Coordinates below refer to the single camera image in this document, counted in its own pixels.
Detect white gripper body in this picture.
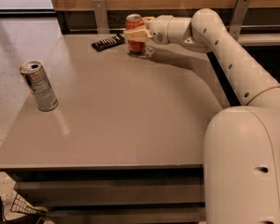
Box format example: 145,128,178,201
149,15,173,45

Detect red coke can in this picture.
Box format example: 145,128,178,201
125,13,146,55

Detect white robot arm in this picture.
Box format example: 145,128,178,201
124,8,280,224

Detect black rxbar chocolate bar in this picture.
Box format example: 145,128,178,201
91,34,125,52

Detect silver energy drink can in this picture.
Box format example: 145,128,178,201
20,61,58,112

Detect upper grey drawer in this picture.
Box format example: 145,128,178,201
14,178,204,206

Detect grey drawer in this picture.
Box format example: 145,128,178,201
14,178,204,206
48,206,206,224

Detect lower grey drawer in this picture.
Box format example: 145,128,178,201
48,206,206,224

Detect left metal bracket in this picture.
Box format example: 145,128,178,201
92,0,109,34

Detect metal bracket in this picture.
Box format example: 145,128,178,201
92,0,109,34
229,0,251,40

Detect right metal bracket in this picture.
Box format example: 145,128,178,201
229,0,251,40

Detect black wire basket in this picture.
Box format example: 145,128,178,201
10,194,48,216

